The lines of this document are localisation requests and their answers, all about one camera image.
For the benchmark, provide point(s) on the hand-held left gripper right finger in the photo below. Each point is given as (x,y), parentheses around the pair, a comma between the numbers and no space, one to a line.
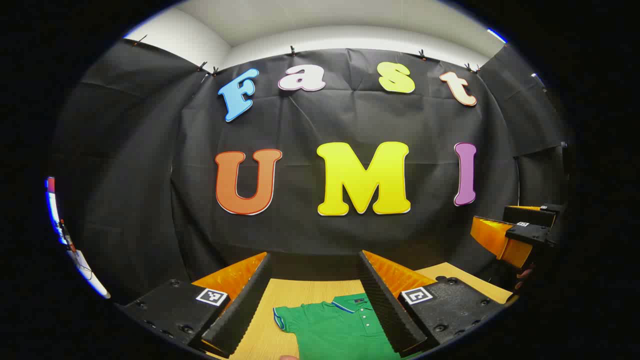
(385,310)

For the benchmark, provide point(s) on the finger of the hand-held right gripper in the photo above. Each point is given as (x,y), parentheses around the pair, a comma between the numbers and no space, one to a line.
(530,234)
(530,216)

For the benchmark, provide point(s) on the green T-shirt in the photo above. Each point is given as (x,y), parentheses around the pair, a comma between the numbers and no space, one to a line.
(330,330)

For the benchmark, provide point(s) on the white side table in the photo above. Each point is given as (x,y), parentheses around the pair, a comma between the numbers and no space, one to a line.
(92,280)

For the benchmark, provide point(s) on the computer monitor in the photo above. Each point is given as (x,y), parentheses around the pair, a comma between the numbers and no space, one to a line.
(52,210)

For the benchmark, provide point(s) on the black backdrop cloth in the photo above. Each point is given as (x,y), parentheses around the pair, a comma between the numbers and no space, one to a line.
(300,115)

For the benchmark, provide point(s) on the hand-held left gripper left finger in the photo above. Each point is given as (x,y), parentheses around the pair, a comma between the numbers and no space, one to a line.
(240,310)

